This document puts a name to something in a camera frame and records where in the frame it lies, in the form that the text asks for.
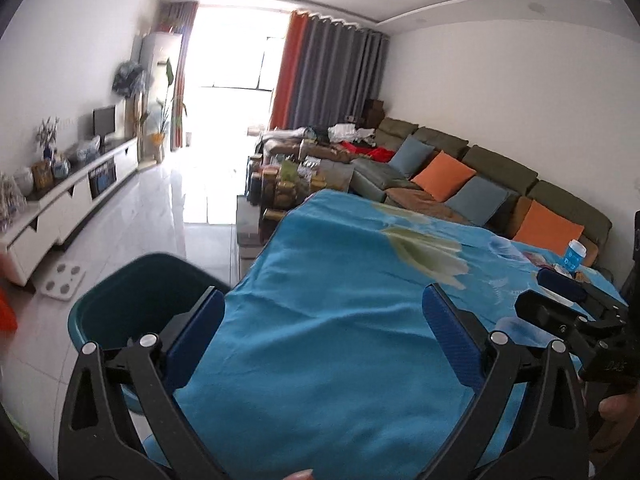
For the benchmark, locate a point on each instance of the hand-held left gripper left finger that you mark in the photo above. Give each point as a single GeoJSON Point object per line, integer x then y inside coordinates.
{"type": "Point", "coordinates": [195, 340]}

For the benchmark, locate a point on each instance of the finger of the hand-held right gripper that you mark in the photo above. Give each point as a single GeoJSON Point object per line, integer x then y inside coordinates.
{"type": "Point", "coordinates": [560, 282]}
{"type": "Point", "coordinates": [545, 312]}

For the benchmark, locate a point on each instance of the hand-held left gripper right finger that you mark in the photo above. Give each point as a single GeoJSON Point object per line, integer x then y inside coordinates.
{"type": "Point", "coordinates": [450, 335]}

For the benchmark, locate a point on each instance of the teal plastic bin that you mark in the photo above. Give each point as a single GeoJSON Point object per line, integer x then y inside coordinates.
{"type": "Point", "coordinates": [140, 290]}

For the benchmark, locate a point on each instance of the person's right hand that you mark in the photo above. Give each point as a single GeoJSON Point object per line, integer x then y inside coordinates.
{"type": "Point", "coordinates": [620, 407]}

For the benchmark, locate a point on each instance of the person's left hand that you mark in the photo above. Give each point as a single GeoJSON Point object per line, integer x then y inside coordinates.
{"type": "Point", "coordinates": [299, 475]}

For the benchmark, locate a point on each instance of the blue paper cup white lid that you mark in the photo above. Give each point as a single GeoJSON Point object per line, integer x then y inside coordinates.
{"type": "Point", "coordinates": [574, 257]}

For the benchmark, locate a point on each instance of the orange cushion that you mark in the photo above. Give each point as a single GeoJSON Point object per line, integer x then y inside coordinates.
{"type": "Point", "coordinates": [442, 176]}
{"type": "Point", "coordinates": [547, 227]}

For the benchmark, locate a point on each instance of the blue floral blanket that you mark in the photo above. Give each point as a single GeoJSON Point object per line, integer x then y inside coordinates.
{"type": "Point", "coordinates": [340, 310]}

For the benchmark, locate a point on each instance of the large blue cushion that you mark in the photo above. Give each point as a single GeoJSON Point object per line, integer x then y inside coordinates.
{"type": "Point", "coordinates": [477, 201]}

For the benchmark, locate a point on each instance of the white body scale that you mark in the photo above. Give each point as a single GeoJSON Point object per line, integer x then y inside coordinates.
{"type": "Point", "coordinates": [62, 282]}

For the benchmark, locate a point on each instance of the cluttered coffee table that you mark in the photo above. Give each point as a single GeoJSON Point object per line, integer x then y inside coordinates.
{"type": "Point", "coordinates": [285, 185]}

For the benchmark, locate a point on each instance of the green corner sofa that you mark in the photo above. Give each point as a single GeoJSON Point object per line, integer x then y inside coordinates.
{"type": "Point", "coordinates": [450, 140]}

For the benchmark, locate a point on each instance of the small blue cushion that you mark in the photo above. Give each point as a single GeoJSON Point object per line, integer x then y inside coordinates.
{"type": "Point", "coordinates": [411, 157]}

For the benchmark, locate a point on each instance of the white tv cabinet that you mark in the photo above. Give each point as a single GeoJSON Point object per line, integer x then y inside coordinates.
{"type": "Point", "coordinates": [75, 195]}

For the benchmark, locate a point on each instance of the orange mesh bag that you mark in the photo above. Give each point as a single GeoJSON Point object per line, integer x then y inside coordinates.
{"type": "Point", "coordinates": [7, 310]}

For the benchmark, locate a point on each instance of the tall plant yellow pot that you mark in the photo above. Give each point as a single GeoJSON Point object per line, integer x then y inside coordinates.
{"type": "Point", "coordinates": [159, 145]}

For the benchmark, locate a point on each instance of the red cloth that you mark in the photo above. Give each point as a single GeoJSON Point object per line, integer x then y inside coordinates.
{"type": "Point", "coordinates": [370, 152]}

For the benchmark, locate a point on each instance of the clear plastic bag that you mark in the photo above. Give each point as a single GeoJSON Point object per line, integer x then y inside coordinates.
{"type": "Point", "coordinates": [86, 151]}

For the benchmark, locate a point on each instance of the blue white ceramic jar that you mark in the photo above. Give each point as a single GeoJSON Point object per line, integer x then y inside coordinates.
{"type": "Point", "coordinates": [60, 166]}

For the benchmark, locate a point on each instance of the brown woven box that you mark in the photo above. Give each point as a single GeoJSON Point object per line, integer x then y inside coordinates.
{"type": "Point", "coordinates": [42, 176]}

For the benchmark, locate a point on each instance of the white clothes pile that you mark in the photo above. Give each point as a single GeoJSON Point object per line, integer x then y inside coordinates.
{"type": "Point", "coordinates": [350, 132]}

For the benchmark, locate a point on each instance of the clear bag of items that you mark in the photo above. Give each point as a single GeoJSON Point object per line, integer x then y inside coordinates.
{"type": "Point", "coordinates": [11, 200]}

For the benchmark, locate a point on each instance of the black monitor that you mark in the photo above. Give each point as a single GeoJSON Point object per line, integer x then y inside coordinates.
{"type": "Point", "coordinates": [104, 121]}

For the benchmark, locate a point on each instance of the brown stacked boxes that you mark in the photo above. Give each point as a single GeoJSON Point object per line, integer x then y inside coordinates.
{"type": "Point", "coordinates": [373, 110]}

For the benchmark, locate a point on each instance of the small plant blue vase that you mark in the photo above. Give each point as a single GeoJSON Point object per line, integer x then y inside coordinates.
{"type": "Point", "coordinates": [47, 132]}

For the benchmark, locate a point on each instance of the covered standing fan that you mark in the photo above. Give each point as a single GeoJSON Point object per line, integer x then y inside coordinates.
{"type": "Point", "coordinates": [127, 79]}

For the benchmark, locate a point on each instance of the striped curtain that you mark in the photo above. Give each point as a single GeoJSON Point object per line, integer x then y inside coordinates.
{"type": "Point", "coordinates": [180, 60]}

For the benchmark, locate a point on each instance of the white standing air conditioner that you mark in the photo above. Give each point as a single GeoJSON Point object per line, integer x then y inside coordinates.
{"type": "Point", "coordinates": [157, 55]}

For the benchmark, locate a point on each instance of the orange and grey curtain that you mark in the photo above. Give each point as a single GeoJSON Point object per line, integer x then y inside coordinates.
{"type": "Point", "coordinates": [325, 70]}

